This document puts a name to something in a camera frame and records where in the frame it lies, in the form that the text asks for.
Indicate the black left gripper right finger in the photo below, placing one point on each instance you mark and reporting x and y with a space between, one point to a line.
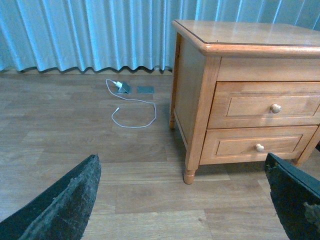
296 198

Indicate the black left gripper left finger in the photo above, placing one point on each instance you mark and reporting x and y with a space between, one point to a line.
62 211

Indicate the wooden drawer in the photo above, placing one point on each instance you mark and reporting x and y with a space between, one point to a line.
265 104
237 145

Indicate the wooden nightstand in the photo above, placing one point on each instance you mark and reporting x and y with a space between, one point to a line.
209 52

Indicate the open metal floor socket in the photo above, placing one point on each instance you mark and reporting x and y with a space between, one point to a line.
123 88

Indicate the closed metal floor plate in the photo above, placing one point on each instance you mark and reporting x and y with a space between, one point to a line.
145 90

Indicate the light blue curtain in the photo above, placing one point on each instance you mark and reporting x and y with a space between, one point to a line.
100 34

